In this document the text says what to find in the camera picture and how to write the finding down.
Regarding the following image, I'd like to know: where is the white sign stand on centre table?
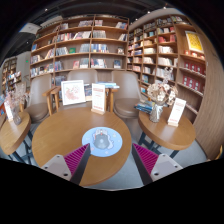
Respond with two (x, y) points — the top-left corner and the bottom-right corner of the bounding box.
(4, 101), (13, 122)

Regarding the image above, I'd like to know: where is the round wooden table centre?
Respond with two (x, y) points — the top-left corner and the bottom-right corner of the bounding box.
(0, 112), (32, 155)

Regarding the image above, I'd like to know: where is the white sign stand with red text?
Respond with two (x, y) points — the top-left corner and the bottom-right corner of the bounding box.
(91, 83), (105, 115)

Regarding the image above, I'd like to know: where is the round wooden table with mousepad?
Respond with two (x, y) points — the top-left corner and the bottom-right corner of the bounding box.
(32, 107), (132, 186)

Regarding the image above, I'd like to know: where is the white sign stand right table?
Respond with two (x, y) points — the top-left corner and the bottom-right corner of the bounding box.
(168, 98), (186, 127)

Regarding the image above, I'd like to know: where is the distant wooden bookshelf left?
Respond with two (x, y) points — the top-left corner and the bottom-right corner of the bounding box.
(2, 57), (22, 93)

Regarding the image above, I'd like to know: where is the large wooden bookshelf back wall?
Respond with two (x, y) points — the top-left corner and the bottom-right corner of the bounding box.
(30, 14), (129, 79)

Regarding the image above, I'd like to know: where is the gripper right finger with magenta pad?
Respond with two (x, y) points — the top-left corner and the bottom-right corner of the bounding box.
(132, 143), (182, 185)

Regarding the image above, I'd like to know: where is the round wooden table far right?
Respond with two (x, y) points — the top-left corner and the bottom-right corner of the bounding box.
(138, 107), (196, 151)

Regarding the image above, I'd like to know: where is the beige cushioned wooden chair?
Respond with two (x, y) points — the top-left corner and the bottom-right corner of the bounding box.
(25, 74), (55, 123)

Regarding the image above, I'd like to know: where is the glass vase with dried flowers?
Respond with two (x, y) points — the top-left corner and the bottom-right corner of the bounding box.
(4, 91), (29, 125)

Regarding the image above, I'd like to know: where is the white framed floral picture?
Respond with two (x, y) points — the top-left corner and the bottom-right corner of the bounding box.
(61, 80), (85, 105)

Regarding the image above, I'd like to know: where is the yellow framed poster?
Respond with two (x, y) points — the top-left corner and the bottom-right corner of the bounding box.
(185, 31), (204, 53)

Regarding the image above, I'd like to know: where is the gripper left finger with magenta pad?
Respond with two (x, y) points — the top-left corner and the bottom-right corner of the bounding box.
(42, 144), (90, 185)

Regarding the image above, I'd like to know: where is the stack of books on chair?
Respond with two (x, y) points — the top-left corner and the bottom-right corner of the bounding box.
(134, 103), (152, 114)

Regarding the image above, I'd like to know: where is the wooden bookshelf right wall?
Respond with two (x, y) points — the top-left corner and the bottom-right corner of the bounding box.
(127, 14), (206, 122)

